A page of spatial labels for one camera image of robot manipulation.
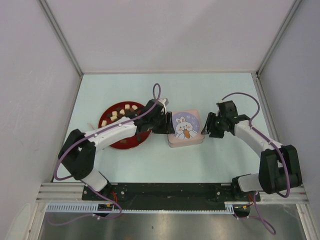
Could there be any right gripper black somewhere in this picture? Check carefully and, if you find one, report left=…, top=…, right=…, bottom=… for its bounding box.
left=200, top=112, right=226, bottom=139

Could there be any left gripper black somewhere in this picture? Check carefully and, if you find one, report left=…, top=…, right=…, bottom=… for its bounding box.
left=149, top=111, right=174, bottom=134

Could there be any pink square tin box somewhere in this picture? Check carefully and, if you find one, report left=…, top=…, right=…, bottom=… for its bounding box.
left=167, top=134, right=205, bottom=148

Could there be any silver tin lid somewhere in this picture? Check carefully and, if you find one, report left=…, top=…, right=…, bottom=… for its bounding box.
left=169, top=109, right=204, bottom=139

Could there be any red round plate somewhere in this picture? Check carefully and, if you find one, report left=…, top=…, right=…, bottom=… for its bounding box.
left=98, top=101, right=151, bottom=150

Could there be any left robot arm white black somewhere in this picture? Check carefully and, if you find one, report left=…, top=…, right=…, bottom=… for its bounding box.
left=58, top=98, right=175, bottom=200

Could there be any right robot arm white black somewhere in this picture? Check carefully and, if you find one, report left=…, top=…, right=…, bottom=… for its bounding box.
left=201, top=100, right=303, bottom=201

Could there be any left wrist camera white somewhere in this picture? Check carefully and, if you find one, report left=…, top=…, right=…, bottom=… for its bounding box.
left=159, top=98, right=169, bottom=106

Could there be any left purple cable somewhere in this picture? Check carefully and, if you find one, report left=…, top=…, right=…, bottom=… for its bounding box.
left=46, top=83, right=166, bottom=226

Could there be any purple cable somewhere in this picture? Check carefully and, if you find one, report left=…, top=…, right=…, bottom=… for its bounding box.
left=219, top=92, right=292, bottom=236
left=46, top=83, right=166, bottom=226

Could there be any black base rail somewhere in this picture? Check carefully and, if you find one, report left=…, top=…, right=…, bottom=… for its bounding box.
left=82, top=182, right=261, bottom=211

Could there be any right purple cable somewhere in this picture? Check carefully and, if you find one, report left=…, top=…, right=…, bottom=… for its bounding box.
left=219, top=92, right=292, bottom=236

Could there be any white slotted cable duct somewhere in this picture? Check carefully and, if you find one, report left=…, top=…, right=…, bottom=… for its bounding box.
left=45, top=202, right=249, bottom=215

